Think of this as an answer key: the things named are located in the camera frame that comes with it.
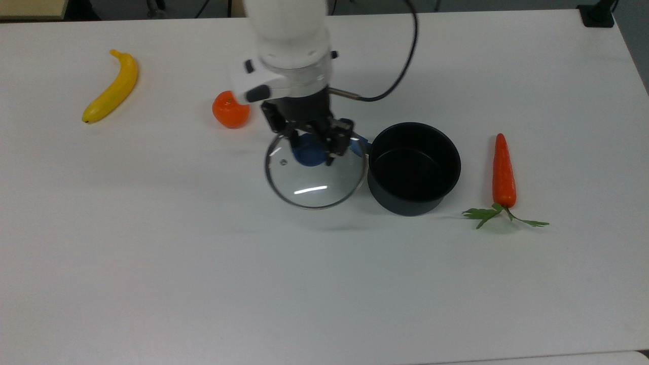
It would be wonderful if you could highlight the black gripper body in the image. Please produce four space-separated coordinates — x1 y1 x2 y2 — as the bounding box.
261 90 334 133

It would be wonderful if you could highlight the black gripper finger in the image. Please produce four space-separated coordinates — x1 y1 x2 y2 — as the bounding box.
283 126 305 152
314 119 354 166

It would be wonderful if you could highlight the glass lid with blue knob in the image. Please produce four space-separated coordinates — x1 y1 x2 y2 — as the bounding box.
264 129 369 210

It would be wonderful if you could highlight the orange toy mandarin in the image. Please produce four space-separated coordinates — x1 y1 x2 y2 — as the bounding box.
212 91 250 129

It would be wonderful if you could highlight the orange toy carrot with leaves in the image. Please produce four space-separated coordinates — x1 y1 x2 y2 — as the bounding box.
461 133 550 230

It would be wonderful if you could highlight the yellow toy banana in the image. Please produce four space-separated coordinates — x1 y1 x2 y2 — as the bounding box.
82 49 139 124

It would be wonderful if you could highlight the wooden board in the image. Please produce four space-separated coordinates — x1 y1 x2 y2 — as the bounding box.
0 0 69 21

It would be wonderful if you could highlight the dark pot with blue handle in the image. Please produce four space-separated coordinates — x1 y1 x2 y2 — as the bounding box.
350 122 462 217

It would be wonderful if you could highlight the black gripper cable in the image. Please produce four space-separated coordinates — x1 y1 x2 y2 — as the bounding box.
327 0 419 102

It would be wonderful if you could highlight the black camera stand base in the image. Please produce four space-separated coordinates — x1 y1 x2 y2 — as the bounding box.
578 0 617 27

